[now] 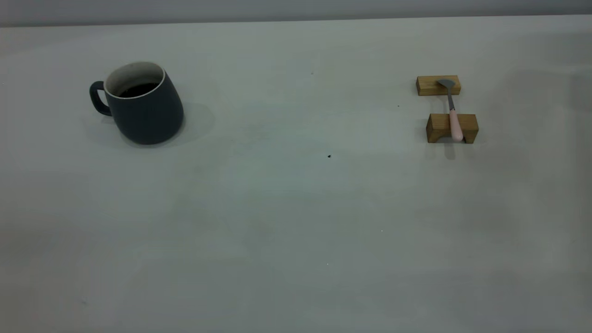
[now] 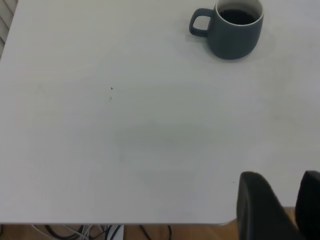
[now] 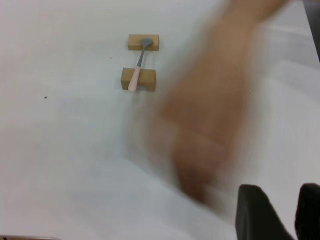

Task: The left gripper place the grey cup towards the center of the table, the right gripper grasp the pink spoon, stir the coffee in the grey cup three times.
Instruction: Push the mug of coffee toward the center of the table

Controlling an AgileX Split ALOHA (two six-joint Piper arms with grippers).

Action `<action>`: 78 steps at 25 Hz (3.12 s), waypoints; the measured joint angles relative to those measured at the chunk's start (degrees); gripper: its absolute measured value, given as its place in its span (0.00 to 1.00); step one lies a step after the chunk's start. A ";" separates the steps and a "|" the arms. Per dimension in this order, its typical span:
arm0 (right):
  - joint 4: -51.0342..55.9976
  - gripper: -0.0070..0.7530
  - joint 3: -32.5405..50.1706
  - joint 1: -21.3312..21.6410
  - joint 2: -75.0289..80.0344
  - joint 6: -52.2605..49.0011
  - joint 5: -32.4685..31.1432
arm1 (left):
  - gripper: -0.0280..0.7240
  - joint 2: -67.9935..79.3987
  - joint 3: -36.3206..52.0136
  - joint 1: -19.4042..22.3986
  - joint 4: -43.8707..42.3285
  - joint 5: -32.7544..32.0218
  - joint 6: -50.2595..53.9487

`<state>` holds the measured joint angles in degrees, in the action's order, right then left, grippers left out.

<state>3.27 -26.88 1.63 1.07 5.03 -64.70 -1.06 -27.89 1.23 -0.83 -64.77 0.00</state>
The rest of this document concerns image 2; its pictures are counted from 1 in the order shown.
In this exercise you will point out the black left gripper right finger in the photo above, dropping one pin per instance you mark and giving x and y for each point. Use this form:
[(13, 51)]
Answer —
[(311, 205)]

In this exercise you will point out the dark grey ceramic mug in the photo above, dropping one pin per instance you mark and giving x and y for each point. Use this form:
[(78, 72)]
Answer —
[(235, 40)]

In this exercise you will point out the white slatted panel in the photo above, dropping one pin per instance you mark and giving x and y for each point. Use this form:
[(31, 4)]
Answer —
[(6, 22)]

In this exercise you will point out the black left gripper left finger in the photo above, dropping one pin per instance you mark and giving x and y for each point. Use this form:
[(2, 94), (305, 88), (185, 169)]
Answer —
[(260, 212)]

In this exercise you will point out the dark coffee liquid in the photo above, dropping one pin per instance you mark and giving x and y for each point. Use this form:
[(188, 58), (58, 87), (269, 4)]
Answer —
[(238, 17)]

